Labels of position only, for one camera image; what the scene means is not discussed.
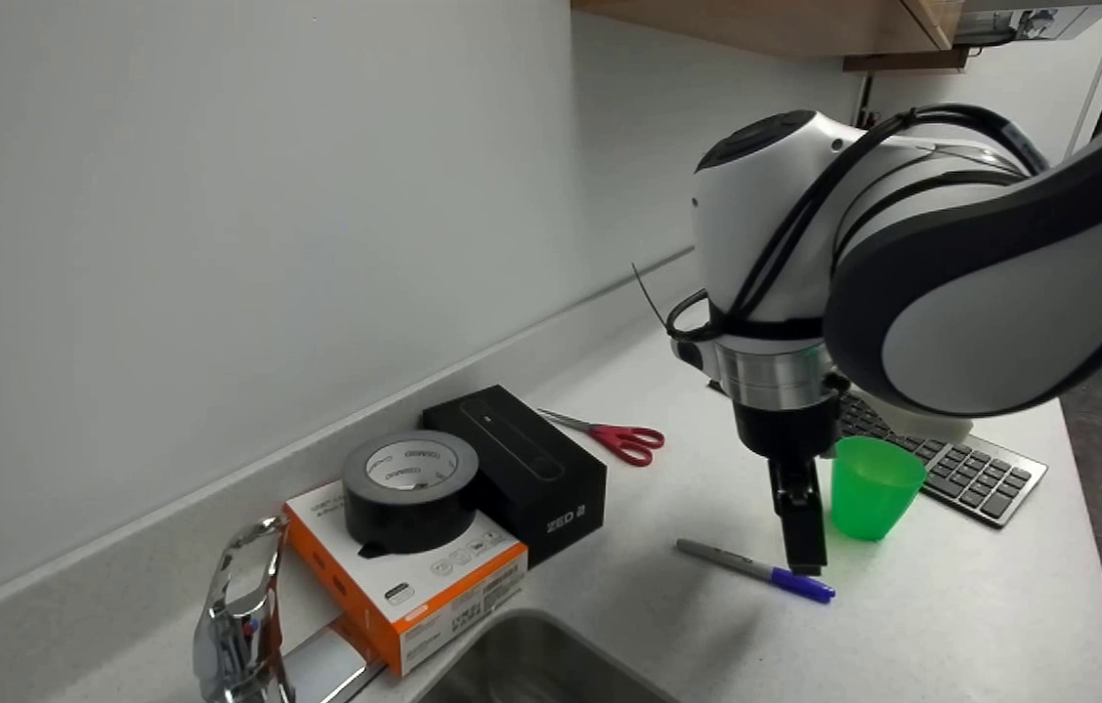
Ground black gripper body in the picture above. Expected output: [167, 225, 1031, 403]
[727, 376, 851, 462]

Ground blue capped grey marker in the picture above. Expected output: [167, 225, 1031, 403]
[674, 535, 842, 610]

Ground green plastic cup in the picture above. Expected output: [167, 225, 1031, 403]
[828, 433, 931, 548]

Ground black and grey keyboard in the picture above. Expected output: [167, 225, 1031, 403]
[828, 385, 1051, 529]

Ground black rectangular box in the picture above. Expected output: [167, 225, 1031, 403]
[420, 381, 612, 567]

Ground stainless steel sink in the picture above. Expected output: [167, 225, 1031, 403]
[410, 605, 677, 703]

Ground orange and white box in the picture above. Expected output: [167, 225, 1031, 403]
[279, 476, 531, 682]

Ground grey device under cabinet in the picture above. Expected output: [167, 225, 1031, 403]
[950, 0, 1102, 50]

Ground chrome faucet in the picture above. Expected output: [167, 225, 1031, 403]
[189, 511, 376, 703]

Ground red handled scissors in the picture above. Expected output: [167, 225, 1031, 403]
[545, 404, 668, 473]

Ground thin grey wire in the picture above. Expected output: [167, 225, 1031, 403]
[630, 260, 677, 332]

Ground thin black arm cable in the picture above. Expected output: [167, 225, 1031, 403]
[664, 101, 1051, 346]

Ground black duct tape roll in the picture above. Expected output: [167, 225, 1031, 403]
[342, 424, 485, 557]

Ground wooden wall cabinet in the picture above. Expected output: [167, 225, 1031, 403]
[572, 0, 974, 72]

